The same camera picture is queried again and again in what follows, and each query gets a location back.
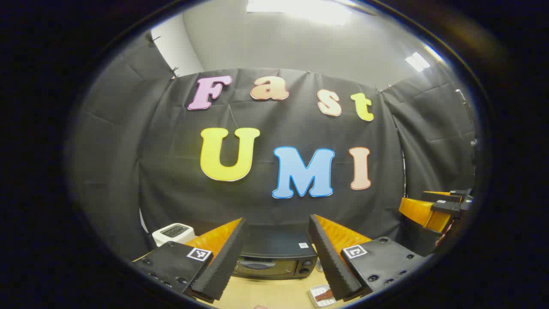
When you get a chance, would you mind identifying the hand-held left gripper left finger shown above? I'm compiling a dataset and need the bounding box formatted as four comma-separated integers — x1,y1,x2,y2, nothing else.
131,217,248,303

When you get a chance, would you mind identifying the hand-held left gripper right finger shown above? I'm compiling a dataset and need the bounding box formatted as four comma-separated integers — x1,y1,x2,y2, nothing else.
308,214,433,302

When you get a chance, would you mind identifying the black electric oven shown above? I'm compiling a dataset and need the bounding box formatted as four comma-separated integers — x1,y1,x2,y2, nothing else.
232,223,320,281

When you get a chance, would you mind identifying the white rectangular tray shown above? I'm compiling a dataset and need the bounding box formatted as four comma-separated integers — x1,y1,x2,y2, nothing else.
308,284,344,309

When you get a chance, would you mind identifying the white toaster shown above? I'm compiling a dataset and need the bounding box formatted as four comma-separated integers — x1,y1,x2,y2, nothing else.
152,223,197,248

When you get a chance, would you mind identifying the metal backdrop stand pole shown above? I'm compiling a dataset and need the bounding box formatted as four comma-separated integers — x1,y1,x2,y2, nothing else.
455,88,474,126

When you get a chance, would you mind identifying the black backdrop cloth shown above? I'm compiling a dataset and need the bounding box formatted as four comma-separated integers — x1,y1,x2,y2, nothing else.
69,32,479,262

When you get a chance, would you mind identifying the small ceiling light panel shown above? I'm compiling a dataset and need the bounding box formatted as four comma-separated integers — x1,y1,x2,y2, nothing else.
405,51,431,72

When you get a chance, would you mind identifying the large ceiling light panel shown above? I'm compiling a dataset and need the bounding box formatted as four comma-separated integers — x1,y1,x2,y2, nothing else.
246,0,353,25

